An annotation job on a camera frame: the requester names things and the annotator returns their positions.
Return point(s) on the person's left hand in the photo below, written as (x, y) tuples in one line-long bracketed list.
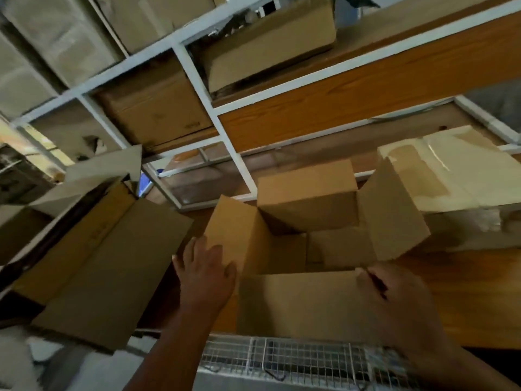
[(203, 280)]

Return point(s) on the person's right hand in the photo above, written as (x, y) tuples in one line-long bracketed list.
[(407, 309)]

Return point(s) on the person's left thumb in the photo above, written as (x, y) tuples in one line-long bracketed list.
[(231, 274)]

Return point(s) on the person's right thumb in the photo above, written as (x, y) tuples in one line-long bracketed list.
[(368, 280)]

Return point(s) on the person's left little finger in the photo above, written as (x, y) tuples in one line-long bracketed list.
[(178, 266)]

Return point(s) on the small cardboard box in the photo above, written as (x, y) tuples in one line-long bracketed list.
[(301, 305)]

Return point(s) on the person's right forearm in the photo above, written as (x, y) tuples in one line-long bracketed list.
[(456, 370)]

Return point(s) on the person's left forearm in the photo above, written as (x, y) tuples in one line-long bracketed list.
[(175, 354)]

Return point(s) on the large open cardboard box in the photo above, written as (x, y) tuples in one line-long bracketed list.
[(110, 264)]

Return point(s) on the small blue object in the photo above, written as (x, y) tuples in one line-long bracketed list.
[(144, 185)]

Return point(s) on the pale taped cardboard box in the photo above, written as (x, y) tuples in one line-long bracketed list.
[(456, 170)]

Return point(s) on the dark brown cardboard box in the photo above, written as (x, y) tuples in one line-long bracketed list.
[(158, 109)]

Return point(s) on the torn brown cardboard box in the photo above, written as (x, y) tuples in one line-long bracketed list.
[(77, 130)]

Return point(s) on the closed brown cardboard box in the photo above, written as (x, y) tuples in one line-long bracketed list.
[(268, 44)]

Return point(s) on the tall brown cardboard box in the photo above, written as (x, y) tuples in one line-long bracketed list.
[(150, 20)]

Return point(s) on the pale wrapped cardboard box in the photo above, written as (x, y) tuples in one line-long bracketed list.
[(61, 32)]

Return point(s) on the white metal shelf frame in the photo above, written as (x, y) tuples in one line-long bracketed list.
[(203, 113)]

